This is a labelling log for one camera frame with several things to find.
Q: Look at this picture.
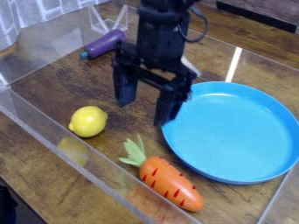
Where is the black cable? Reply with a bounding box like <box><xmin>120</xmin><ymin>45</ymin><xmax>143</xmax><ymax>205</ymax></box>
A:
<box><xmin>176</xmin><ymin>3</ymin><xmax>211</xmax><ymax>44</ymax></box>

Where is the white patterned curtain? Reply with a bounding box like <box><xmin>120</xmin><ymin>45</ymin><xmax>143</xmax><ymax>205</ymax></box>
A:
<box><xmin>0</xmin><ymin>0</ymin><xmax>109</xmax><ymax>51</ymax></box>

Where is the dark baseboard strip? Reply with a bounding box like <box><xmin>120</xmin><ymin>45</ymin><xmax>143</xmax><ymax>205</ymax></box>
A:
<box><xmin>216</xmin><ymin>1</ymin><xmax>299</xmax><ymax>33</ymax></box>

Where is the orange toy carrot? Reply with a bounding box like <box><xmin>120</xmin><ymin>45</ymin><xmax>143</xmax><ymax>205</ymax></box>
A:
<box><xmin>119</xmin><ymin>136</ymin><xmax>203</xmax><ymax>212</ymax></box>

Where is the yellow toy lemon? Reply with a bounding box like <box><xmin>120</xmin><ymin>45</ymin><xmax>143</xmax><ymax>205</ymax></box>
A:
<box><xmin>69</xmin><ymin>106</ymin><xmax>108</xmax><ymax>137</ymax></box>

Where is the clear acrylic enclosure wall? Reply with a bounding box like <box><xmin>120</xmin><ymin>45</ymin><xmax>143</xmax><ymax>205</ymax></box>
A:
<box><xmin>0</xmin><ymin>10</ymin><xmax>299</xmax><ymax>224</ymax></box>

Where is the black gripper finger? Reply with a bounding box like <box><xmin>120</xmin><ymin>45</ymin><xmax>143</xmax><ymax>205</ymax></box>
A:
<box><xmin>153</xmin><ymin>84</ymin><xmax>191</xmax><ymax>126</ymax></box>
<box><xmin>113</xmin><ymin>66</ymin><xmax>137</xmax><ymax>107</ymax></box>

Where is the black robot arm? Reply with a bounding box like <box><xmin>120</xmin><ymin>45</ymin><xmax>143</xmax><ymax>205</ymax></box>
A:
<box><xmin>112</xmin><ymin>0</ymin><xmax>196</xmax><ymax>126</ymax></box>

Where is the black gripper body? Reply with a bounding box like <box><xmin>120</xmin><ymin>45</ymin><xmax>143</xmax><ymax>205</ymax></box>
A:
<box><xmin>113</xmin><ymin>20</ymin><xmax>196</xmax><ymax>90</ymax></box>

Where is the purple toy eggplant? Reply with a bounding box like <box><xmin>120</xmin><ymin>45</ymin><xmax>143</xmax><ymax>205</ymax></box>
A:
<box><xmin>78</xmin><ymin>30</ymin><xmax>127</xmax><ymax>59</ymax></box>

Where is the blue plastic plate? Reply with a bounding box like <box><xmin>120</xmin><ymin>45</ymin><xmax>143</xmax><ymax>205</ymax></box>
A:
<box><xmin>163</xmin><ymin>81</ymin><xmax>299</xmax><ymax>185</ymax></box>

